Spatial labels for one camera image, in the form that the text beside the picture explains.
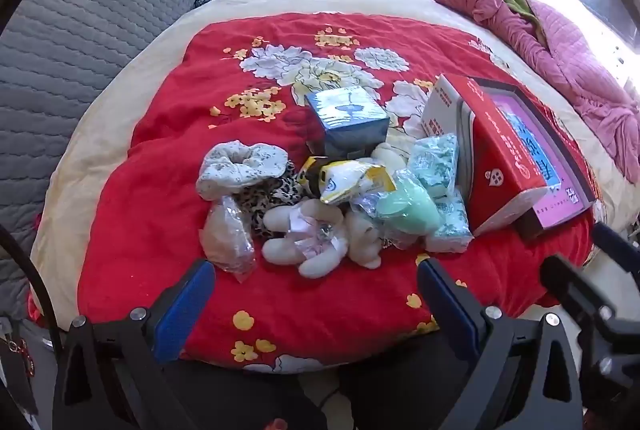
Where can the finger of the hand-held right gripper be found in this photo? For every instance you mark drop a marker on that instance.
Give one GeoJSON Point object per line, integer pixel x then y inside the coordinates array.
{"type": "Point", "coordinates": [565, 275]}
{"type": "Point", "coordinates": [617, 242]}

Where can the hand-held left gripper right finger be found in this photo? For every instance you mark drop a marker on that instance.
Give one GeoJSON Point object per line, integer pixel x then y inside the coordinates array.
{"type": "Point", "coordinates": [447, 310]}

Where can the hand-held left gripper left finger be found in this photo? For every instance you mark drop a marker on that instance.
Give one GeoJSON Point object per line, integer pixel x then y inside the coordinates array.
{"type": "Point", "coordinates": [182, 310]}

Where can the clear bag beige puff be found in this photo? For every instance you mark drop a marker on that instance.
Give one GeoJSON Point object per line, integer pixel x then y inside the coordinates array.
{"type": "Point", "coordinates": [225, 240]}

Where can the green print tissue packet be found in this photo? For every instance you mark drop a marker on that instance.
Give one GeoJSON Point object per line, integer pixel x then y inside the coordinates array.
{"type": "Point", "coordinates": [435, 165]}
{"type": "Point", "coordinates": [450, 225]}

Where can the mint green soft pouch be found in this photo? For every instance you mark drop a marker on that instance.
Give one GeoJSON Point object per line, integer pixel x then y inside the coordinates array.
{"type": "Point", "coordinates": [407, 210]}

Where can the shallow black pink box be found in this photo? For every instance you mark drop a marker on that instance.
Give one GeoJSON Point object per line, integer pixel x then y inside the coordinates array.
{"type": "Point", "coordinates": [545, 160]}

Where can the red and white carton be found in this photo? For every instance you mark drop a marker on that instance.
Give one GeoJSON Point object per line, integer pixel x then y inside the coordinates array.
{"type": "Point", "coordinates": [500, 160]}

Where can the leopard print scrunchie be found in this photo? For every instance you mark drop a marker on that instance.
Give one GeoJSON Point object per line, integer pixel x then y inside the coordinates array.
{"type": "Point", "coordinates": [270, 202]}

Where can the white floral scrunchie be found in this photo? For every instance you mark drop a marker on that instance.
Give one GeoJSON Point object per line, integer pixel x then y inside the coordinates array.
{"type": "Point", "coordinates": [220, 175]}

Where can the yellow cartoon tissue pack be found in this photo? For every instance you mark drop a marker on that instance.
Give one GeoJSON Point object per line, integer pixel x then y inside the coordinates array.
{"type": "Point", "coordinates": [350, 180]}

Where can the red floral blanket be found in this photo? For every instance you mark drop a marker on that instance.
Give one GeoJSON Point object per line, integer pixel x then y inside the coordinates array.
{"type": "Point", "coordinates": [150, 210]}

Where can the white plush bear with dress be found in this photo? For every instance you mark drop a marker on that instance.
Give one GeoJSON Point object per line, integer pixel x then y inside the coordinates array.
{"type": "Point", "coordinates": [282, 220]}

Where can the cream plush bear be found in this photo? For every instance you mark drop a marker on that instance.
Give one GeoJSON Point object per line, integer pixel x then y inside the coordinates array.
{"type": "Point", "coordinates": [387, 155]}

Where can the pink quilt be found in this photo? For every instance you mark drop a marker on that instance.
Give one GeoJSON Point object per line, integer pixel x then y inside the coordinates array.
{"type": "Point", "coordinates": [575, 60]}

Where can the dark glossy gift box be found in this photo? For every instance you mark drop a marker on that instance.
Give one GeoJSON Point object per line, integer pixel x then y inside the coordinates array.
{"type": "Point", "coordinates": [345, 120]}

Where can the grey quilted headboard cover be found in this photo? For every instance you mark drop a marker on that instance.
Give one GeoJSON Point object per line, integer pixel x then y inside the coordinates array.
{"type": "Point", "coordinates": [75, 35]}

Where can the black wall television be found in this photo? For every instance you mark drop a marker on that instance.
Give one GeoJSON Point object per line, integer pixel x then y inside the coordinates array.
{"type": "Point", "coordinates": [605, 0]}

